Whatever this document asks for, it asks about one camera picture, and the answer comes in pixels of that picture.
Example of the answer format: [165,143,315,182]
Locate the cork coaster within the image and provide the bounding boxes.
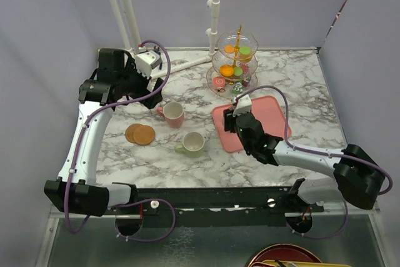
[133,125,156,146]
[125,123,141,143]

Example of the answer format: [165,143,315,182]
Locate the green mug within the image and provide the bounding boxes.
[174,131,205,158]

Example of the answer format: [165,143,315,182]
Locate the toy bread bun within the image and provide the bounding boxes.
[239,54,252,63]

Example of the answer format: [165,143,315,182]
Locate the white pvc pipe frame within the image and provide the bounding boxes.
[109,0,221,73]

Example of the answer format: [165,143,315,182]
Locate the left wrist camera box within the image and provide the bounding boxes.
[135,51,162,79]

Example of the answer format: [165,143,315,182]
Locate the toy purple cake slice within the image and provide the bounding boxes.
[242,78,251,87]

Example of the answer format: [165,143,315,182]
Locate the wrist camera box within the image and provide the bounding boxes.
[135,51,162,79]
[232,94,252,117]

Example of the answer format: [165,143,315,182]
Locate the yellow-handled tool at wall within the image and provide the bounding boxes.
[98,48,125,53]

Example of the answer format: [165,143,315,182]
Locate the three-tier glass dessert stand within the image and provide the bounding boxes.
[206,25,258,99]

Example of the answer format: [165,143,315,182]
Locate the red round tray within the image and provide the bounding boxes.
[247,244,322,266]

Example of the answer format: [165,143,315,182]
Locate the toy orange round cookie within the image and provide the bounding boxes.
[224,45,235,54]

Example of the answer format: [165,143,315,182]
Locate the toy orange egg tart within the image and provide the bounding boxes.
[219,64,234,77]

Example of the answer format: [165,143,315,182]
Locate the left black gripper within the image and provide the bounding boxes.
[117,58,164,108]

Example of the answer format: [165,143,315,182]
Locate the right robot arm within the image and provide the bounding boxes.
[223,108,386,211]

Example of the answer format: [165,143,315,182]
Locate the toy green cake slice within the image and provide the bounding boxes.
[231,81,245,95]

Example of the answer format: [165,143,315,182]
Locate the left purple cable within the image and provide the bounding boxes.
[63,40,176,243]

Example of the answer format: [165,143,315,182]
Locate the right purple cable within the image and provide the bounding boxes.
[236,84,394,239]

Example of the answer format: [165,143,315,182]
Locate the aluminium rail base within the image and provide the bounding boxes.
[44,178,376,217]

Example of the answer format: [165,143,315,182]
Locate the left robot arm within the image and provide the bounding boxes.
[44,48,163,216]

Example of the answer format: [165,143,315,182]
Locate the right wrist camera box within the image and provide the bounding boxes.
[232,94,252,117]

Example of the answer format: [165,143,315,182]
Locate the toy green macaron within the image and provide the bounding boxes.
[234,66,243,77]
[239,46,252,56]

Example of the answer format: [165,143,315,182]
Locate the blue-handled pliers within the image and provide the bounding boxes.
[153,46,163,70]

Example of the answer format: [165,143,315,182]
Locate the pink mug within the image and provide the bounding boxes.
[156,101,184,128]

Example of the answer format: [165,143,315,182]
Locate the pink serving tray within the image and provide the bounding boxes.
[212,96,286,153]

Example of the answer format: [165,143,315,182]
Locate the purple cable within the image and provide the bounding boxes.
[63,40,176,243]
[236,84,394,239]

